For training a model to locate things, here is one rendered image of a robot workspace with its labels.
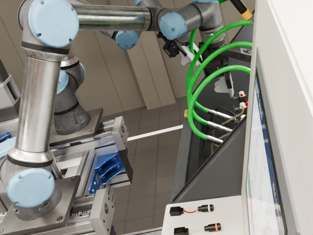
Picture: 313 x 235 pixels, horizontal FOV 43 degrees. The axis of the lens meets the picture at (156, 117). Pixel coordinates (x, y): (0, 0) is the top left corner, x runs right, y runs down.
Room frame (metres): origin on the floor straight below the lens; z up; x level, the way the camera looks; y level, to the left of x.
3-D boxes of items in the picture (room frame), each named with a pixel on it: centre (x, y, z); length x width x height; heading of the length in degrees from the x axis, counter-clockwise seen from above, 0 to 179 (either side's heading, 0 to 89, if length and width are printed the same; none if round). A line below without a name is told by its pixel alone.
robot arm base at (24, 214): (1.05, 0.43, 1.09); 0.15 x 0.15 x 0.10
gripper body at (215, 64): (1.20, -0.24, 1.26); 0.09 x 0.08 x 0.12; 73
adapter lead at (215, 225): (0.77, -0.01, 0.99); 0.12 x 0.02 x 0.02; 75
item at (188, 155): (1.25, -0.07, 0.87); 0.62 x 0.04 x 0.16; 163
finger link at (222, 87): (1.18, -0.24, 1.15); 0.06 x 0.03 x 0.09; 73
